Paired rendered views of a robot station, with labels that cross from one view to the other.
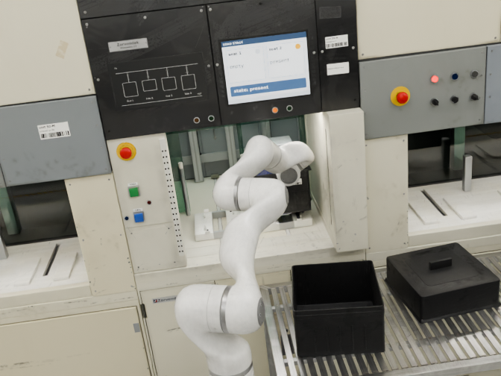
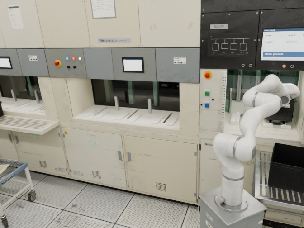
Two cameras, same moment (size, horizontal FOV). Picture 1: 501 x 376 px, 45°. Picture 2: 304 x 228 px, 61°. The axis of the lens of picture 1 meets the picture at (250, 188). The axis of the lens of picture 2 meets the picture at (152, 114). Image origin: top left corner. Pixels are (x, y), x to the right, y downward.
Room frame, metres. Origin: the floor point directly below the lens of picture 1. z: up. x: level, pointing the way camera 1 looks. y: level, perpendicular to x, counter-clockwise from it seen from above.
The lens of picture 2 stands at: (0.02, -0.01, 1.82)
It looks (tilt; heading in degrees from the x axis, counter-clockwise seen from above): 21 degrees down; 25
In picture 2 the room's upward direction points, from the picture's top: 3 degrees counter-clockwise
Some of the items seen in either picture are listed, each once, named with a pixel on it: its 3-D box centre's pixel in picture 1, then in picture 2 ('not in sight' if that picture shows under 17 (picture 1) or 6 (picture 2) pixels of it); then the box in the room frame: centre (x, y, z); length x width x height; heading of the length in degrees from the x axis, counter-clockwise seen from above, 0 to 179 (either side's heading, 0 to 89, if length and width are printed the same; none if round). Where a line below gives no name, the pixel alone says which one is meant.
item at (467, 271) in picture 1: (440, 276); not in sight; (1.82, -0.62, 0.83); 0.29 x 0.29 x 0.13; 10
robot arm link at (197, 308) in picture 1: (212, 327); (228, 154); (1.34, 0.14, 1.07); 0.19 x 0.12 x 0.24; 72
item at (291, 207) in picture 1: (279, 177); (278, 102); (2.33, -0.12, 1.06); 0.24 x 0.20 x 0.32; 93
